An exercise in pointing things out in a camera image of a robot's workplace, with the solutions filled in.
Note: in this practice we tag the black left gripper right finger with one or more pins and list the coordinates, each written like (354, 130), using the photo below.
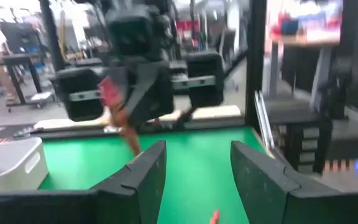
(259, 186)

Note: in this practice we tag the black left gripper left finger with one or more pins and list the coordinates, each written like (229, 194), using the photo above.
(141, 186)

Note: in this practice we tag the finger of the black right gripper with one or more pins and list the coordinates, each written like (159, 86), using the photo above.
(118, 70)
(157, 93)

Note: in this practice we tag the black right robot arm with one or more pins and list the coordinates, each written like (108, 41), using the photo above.
(165, 29)

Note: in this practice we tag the orange crayons front right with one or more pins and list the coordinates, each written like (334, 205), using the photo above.
(214, 217)

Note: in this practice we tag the green table mat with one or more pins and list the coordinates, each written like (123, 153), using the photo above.
(197, 161)

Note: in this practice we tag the black drawer cabinet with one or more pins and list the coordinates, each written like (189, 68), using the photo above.
(291, 130)

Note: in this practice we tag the black rolling table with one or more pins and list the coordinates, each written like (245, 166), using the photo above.
(20, 59)

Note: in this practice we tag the grey plastic bin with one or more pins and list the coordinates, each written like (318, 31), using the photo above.
(11, 161)

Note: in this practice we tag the wooden top workbench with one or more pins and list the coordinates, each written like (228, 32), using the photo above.
(306, 40)

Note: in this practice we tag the white angled bracket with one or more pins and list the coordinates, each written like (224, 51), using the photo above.
(263, 118)

